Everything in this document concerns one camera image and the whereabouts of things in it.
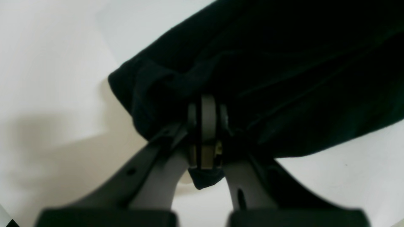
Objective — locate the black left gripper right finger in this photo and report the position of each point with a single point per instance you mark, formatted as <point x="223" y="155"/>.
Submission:
<point x="263" y="195"/>

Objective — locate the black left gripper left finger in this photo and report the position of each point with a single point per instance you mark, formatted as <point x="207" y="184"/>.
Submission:
<point x="141" y="193"/>

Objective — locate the black t-shirt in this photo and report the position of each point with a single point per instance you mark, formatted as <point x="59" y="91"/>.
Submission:
<point x="297" y="76"/>

